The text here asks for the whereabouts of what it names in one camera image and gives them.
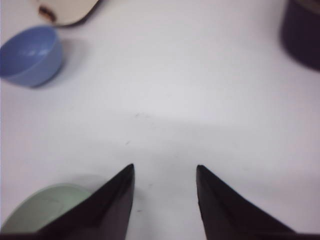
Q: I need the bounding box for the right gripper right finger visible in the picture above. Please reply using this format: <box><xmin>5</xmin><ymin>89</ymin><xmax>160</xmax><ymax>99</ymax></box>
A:
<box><xmin>196</xmin><ymin>164</ymin><xmax>298</xmax><ymax>240</ymax></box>

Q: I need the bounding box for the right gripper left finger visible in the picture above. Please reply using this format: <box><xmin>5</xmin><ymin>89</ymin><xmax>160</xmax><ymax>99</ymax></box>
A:
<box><xmin>37</xmin><ymin>163</ymin><xmax>135</xmax><ymax>240</ymax></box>

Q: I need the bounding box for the green bowl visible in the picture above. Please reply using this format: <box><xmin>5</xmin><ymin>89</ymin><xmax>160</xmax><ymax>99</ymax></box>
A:
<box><xmin>0</xmin><ymin>183</ymin><xmax>92</xmax><ymax>234</ymax></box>

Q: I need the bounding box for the blue bowl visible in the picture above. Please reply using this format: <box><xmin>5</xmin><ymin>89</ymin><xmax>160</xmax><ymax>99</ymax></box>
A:
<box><xmin>0</xmin><ymin>25</ymin><xmax>63</xmax><ymax>88</ymax></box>

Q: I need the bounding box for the dark blue saucepan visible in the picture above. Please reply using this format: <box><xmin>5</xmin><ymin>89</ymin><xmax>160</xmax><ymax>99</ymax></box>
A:
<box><xmin>280</xmin><ymin>0</ymin><xmax>320</xmax><ymax>71</ymax></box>

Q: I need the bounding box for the cream two-slot toaster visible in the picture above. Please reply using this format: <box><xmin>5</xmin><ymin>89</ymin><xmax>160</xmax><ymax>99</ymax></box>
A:
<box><xmin>30</xmin><ymin>0</ymin><xmax>101</xmax><ymax>27</ymax></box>

